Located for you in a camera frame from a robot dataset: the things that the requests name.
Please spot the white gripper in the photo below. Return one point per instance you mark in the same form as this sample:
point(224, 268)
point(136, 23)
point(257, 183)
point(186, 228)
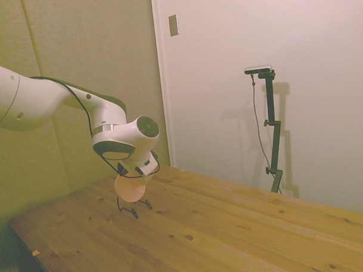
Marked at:
point(146, 179)

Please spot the pink bowl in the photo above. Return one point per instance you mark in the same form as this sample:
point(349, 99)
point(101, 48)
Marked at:
point(130, 189)

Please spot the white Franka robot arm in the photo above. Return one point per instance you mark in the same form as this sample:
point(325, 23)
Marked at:
point(110, 133)

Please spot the small orange chip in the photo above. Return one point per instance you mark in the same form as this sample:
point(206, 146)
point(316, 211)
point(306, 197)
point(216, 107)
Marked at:
point(35, 252)

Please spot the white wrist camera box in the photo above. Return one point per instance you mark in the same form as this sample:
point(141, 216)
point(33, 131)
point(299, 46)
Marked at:
point(146, 163)

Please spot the white door frame trim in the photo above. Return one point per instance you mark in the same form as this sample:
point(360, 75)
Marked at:
point(161, 81)

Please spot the dark camera stand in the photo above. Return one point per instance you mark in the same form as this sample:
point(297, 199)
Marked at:
point(273, 121)

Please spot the grey wall plate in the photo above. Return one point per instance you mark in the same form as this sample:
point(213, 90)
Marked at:
point(173, 25)

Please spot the silver exterior camera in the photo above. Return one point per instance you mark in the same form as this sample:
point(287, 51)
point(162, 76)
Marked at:
point(257, 69)

